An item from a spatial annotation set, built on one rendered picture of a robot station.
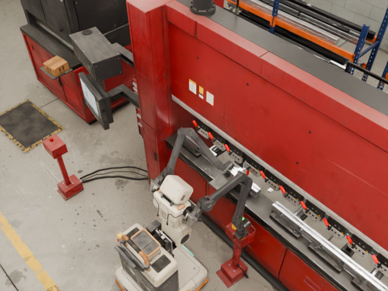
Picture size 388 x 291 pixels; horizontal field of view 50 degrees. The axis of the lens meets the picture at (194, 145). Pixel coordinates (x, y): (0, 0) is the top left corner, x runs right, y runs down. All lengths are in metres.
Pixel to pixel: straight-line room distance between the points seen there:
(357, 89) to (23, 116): 4.60
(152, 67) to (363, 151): 1.82
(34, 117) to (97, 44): 2.66
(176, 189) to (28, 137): 3.07
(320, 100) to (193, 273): 2.11
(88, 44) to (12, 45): 4.15
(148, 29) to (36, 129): 2.96
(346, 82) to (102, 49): 1.92
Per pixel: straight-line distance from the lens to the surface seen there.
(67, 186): 4.94
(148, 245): 3.43
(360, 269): 3.47
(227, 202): 3.89
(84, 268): 4.46
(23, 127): 5.98
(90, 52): 3.52
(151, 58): 3.49
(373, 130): 2.51
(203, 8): 3.20
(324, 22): 5.01
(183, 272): 4.00
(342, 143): 2.71
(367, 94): 2.65
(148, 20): 3.31
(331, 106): 2.58
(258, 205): 3.69
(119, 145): 5.40
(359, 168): 2.74
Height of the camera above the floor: 3.86
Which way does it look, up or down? 47 degrees down
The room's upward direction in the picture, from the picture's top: straight up
